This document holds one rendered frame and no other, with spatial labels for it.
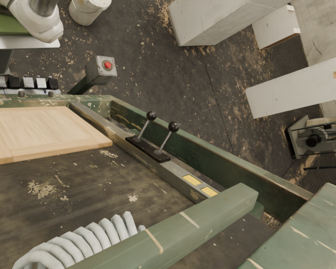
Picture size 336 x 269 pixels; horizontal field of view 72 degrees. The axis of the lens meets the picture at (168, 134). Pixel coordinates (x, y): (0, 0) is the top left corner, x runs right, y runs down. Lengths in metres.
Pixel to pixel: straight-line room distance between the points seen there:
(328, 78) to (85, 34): 3.34
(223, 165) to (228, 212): 0.67
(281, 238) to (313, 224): 0.10
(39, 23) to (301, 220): 1.23
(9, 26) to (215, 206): 1.44
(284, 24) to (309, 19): 3.26
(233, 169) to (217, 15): 2.46
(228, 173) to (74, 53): 2.00
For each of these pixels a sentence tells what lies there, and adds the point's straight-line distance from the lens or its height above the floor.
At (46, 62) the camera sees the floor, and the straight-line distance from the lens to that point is 2.38.
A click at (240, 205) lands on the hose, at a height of 1.97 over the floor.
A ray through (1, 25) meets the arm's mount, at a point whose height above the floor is 0.78.
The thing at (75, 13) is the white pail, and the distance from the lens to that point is 2.62.
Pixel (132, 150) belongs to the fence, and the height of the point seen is 1.39.
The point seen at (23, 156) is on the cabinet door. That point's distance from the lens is 0.79.
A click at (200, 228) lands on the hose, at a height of 1.97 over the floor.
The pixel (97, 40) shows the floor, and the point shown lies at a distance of 2.69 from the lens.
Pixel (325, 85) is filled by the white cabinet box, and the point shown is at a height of 1.22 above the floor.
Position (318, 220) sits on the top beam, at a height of 1.91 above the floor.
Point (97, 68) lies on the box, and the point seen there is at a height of 0.92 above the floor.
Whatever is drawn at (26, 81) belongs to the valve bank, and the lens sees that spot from 1.44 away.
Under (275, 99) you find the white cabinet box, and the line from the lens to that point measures 4.39.
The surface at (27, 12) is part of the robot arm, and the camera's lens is 1.29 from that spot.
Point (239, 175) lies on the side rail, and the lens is 0.83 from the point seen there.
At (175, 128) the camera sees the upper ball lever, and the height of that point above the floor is 1.56.
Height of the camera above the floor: 2.08
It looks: 48 degrees down
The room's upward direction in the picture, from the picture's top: 75 degrees clockwise
